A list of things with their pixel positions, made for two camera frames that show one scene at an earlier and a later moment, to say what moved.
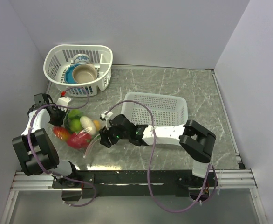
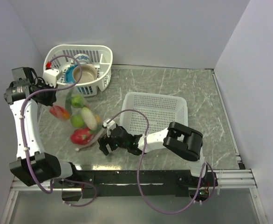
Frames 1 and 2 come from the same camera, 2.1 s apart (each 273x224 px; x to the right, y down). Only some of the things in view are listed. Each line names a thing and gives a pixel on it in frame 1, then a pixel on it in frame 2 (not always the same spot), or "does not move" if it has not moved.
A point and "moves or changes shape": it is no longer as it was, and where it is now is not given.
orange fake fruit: x=97 y=124 -> x=98 y=118
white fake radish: x=88 y=125 -> x=89 y=118
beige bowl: x=84 y=73 does not move
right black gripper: x=105 y=134 -> x=104 y=141
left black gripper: x=59 y=122 -> x=51 y=100
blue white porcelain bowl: x=81 y=59 does not move
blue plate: x=68 y=77 does not move
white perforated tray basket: x=167 y=109 does not move
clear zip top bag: x=78 y=131 moves or changes shape
